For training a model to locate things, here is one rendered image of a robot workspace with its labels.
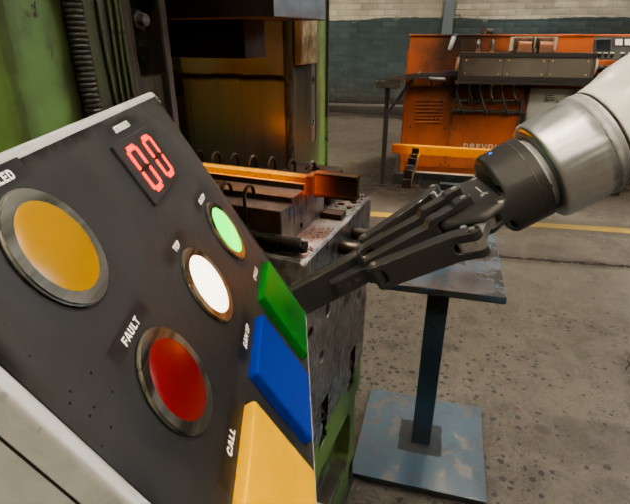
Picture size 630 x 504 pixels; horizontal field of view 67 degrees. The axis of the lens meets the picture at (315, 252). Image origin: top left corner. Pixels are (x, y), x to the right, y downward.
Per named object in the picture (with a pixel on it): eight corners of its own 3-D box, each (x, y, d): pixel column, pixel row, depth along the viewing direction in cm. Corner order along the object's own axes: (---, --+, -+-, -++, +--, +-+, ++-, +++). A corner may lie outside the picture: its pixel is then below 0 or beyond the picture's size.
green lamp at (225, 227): (255, 245, 44) (252, 201, 43) (229, 266, 41) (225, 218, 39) (226, 240, 46) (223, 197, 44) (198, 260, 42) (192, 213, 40)
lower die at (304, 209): (323, 211, 98) (324, 170, 95) (281, 247, 82) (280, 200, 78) (159, 188, 113) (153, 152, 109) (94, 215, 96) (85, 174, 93)
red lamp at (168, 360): (231, 391, 26) (225, 325, 24) (179, 454, 22) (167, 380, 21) (184, 377, 27) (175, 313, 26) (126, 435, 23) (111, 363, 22)
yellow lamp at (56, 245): (131, 274, 23) (116, 188, 21) (50, 324, 19) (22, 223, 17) (83, 264, 24) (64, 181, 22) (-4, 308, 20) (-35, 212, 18)
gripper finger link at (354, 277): (384, 266, 44) (390, 281, 41) (336, 291, 45) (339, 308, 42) (377, 253, 43) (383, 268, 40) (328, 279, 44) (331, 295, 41)
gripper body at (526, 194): (573, 227, 39) (469, 279, 41) (526, 195, 47) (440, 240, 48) (544, 148, 36) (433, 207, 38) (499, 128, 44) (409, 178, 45)
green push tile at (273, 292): (306, 313, 51) (268, 259, 48) (309, 357, 44) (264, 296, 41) (292, 321, 51) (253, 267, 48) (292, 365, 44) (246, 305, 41)
